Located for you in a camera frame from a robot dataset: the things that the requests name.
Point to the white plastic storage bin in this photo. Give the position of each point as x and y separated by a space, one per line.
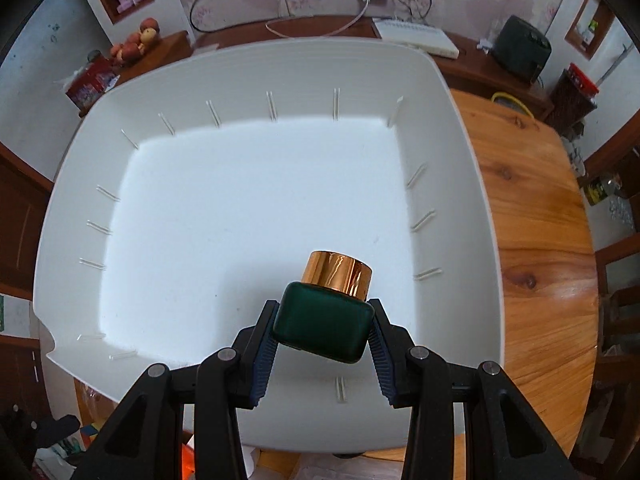
194 194

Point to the green bottle gold cap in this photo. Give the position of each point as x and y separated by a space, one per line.
326 312

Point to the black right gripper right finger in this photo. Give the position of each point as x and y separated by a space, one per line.
504 436

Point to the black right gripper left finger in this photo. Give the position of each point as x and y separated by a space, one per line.
142 438

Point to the red tissue box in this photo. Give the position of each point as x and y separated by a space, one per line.
91 82

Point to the bowl of peaches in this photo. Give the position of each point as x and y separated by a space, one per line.
137 44

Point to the yellow waste bin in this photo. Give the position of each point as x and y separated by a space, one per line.
507 100

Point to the black speaker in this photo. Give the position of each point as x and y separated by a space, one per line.
521 49

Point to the red-lidded dark container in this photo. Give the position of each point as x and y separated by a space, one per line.
573 98

